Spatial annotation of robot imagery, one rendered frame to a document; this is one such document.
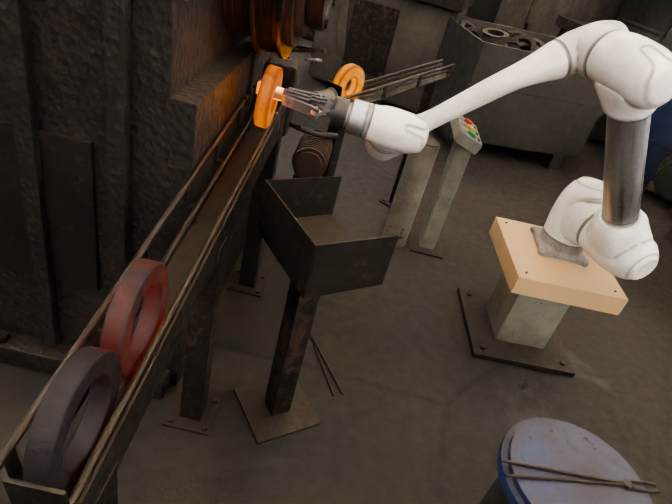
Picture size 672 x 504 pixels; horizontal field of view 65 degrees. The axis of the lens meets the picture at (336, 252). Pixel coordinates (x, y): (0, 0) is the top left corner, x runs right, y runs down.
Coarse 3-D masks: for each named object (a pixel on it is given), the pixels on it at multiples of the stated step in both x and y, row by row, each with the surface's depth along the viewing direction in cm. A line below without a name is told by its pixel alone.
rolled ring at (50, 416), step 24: (72, 360) 65; (96, 360) 66; (72, 384) 62; (96, 384) 74; (48, 408) 60; (72, 408) 62; (96, 408) 75; (48, 432) 60; (96, 432) 74; (24, 456) 60; (48, 456) 60; (72, 456) 70; (24, 480) 61; (48, 480) 61; (72, 480) 68
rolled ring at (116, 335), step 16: (128, 272) 77; (144, 272) 78; (160, 272) 84; (128, 288) 76; (144, 288) 78; (160, 288) 87; (112, 304) 74; (128, 304) 75; (144, 304) 89; (160, 304) 89; (112, 320) 74; (128, 320) 74; (144, 320) 89; (160, 320) 91; (112, 336) 74; (128, 336) 76; (144, 336) 88; (128, 352) 78; (144, 352) 86; (128, 368) 80
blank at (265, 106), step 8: (272, 72) 127; (280, 72) 130; (264, 80) 126; (272, 80) 126; (280, 80) 134; (264, 88) 125; (272, 88) 126; (264, 96) 126; (272, 96) 128; (256, 104) 127; (264, 104) 126; (272, 104) 136; (256, 112) 128; (264, 112) 127; (272, 112) 136; (256, 120) 130; (264, 120) 129; (264, 128) 134
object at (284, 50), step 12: (264, 0) 120; (276, 0) 119; (264, 12) 122; (276, 12) 121; (264, 24) 125; (276, 24) 123; (264, 36) 129; (276, 36) 126; (264, 48) 137; (276, 48) 134; (288, 48) 144
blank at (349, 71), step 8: (352, 64) 193; (344, 72) 190; (352, 72) 192; (360, 72) 196; (336, 80) 191; (344, 80) 191; (352, 80) 199; (360, 80) 199; (344, 88) 194; (352, 88) 200; (360, 88) 201; (344, 96) 196
